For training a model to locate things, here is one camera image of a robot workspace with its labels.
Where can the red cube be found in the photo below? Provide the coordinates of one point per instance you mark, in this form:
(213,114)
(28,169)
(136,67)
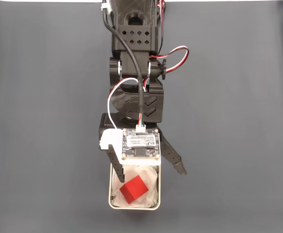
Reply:
(134,189)

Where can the white square box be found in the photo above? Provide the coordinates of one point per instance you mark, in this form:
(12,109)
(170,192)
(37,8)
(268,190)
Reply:
(110,194)

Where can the white tissue paper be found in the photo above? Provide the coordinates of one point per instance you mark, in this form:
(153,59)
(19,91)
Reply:
(151,196)

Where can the dark grey table mat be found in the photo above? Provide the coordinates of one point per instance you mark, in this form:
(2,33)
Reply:
(228,121)

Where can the camera board on white mount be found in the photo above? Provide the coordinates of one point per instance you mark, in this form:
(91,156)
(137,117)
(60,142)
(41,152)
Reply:
(141,148)

